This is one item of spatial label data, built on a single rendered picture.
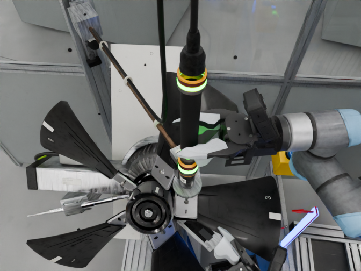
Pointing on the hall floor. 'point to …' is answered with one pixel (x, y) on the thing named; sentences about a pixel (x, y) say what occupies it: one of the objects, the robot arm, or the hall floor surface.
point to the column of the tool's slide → (93, 76)
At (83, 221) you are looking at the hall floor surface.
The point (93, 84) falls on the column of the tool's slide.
